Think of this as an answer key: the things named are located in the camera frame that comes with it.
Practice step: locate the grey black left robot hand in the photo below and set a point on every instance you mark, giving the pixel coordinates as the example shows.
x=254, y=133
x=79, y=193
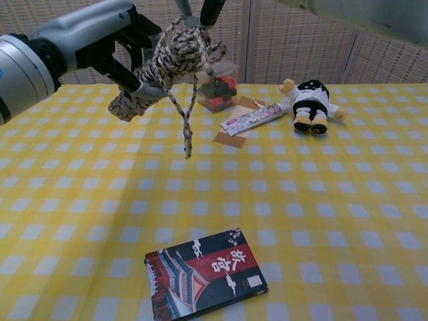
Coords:
x=87, y=33

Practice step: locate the grey black right robot hand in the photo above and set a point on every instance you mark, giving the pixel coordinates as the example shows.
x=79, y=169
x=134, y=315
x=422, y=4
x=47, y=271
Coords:
x=210, y=11

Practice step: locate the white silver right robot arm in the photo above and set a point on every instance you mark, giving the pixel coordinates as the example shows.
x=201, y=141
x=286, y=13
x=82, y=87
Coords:
x=368, y=16

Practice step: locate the woven bamboo folding screen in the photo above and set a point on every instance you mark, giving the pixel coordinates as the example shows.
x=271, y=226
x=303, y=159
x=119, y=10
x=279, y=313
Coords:
x=284, y=43

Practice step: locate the clear plastic box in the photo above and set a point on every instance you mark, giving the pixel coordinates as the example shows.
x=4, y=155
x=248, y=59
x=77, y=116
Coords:
x=220, y=93

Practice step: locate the patterned tube package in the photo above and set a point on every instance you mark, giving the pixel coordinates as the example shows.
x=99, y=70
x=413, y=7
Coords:
x=250, y=118

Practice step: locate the brown kraft paper card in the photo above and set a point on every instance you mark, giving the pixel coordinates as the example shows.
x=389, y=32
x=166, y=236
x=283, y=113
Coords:
x=234, y=140

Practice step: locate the black white plush doll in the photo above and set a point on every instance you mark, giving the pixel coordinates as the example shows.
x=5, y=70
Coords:
x=311, y=100

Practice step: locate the yellow white checked tablecloth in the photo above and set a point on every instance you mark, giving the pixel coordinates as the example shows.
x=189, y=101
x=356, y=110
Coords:
x=301, y=217

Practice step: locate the red black hardcover book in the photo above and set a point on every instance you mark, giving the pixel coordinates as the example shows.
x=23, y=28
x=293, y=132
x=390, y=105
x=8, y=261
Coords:
x=200, y=274

